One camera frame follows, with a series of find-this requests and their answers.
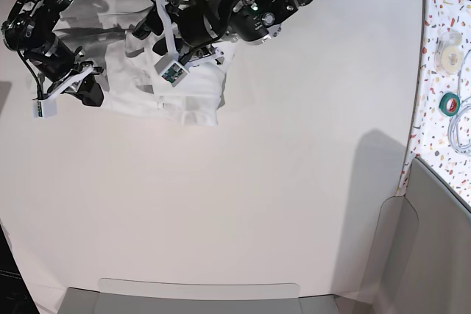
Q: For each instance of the terrazzo pattern side surface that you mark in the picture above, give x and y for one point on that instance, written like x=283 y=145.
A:
x=443 y=142

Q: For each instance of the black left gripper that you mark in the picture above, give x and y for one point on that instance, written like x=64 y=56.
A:
x=197 y=26

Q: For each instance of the green tape roll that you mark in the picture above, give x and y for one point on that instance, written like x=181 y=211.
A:
x=449 y=104

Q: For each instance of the grey chair right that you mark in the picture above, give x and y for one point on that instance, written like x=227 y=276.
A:
x=419 y=260

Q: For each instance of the white t-shirt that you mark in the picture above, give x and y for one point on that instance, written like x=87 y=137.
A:
x=130 y=83

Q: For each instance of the clear tape dispenser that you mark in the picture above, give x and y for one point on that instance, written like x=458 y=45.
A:
x=448 y=55

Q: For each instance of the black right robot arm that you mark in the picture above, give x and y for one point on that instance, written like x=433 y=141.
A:
x=29 y=31

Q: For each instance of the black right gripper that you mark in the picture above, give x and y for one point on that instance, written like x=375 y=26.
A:
x=64 y=69

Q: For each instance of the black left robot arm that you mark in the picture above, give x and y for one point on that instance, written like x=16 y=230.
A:
x=255 y=20

